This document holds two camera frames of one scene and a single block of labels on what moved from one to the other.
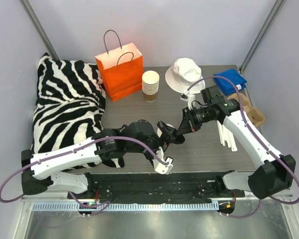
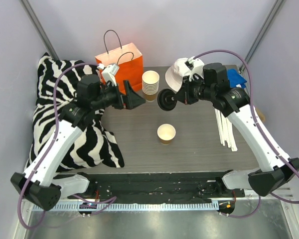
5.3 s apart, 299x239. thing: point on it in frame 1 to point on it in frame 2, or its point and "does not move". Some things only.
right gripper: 187,119 to 186,90
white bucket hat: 184,72 does not move
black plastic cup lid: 179,139 to 166,100
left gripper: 163,130 to 122,98
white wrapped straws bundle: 226,135 does not move
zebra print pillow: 70,102 does not move
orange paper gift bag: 121,71 does not move
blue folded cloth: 226,85 does not move
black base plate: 184,186 does not move
